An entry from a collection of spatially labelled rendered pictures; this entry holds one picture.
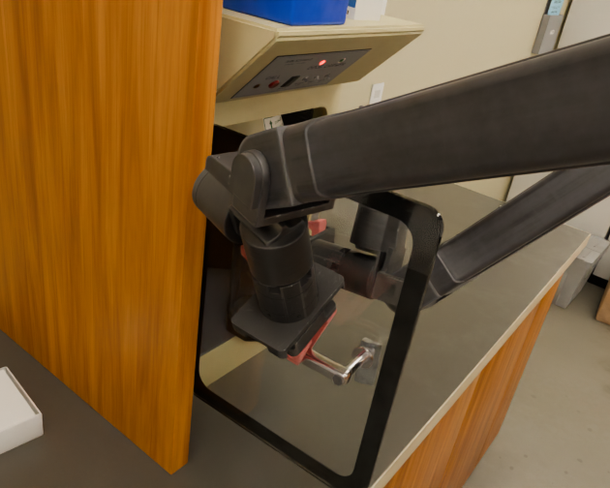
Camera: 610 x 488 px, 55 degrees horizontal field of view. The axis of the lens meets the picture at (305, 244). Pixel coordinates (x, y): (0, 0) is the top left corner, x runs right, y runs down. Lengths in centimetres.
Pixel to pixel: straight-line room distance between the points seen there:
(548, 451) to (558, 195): 191
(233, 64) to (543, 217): 39
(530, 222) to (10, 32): 65
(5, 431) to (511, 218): 69
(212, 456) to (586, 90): 71
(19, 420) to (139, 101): 47
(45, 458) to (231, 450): 25
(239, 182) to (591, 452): 233
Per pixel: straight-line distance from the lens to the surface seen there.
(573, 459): 258
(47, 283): 91
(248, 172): 43
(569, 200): 72
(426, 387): 106
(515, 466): 243
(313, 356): 63
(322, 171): 39
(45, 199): 84
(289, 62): 68
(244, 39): 63
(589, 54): 29
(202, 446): 89
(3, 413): 90
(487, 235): 74
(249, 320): 56
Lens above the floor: 159
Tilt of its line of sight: 27 degrees down
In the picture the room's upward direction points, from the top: 9 degrees clockwise
